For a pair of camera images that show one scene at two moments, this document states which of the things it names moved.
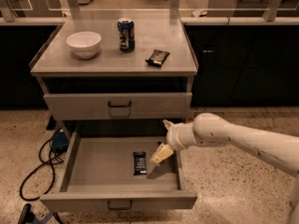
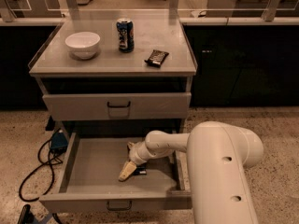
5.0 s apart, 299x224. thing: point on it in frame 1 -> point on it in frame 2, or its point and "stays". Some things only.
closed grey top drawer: [118, 105] stays
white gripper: [172, 138] -> [135, 156]
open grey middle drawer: [116, 174] stays
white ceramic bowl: [84, 44] stays
